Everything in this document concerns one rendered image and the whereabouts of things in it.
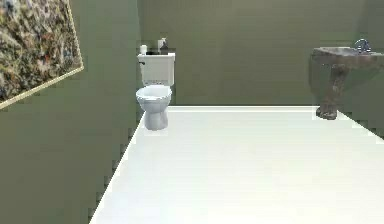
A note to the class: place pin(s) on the chrome sink faucet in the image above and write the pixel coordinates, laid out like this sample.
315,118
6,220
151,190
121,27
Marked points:
362,45

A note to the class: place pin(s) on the brown stone pedestal sink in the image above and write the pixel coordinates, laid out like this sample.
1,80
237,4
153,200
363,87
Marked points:
336,71

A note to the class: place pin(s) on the dark soap dispenser bottle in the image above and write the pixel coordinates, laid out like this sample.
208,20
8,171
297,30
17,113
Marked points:
164,48

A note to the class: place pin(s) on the framed mottled wall picture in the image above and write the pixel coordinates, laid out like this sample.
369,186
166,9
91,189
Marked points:
31,43

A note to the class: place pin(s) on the white toilet paper roll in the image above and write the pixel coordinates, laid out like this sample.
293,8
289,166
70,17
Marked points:
143,49

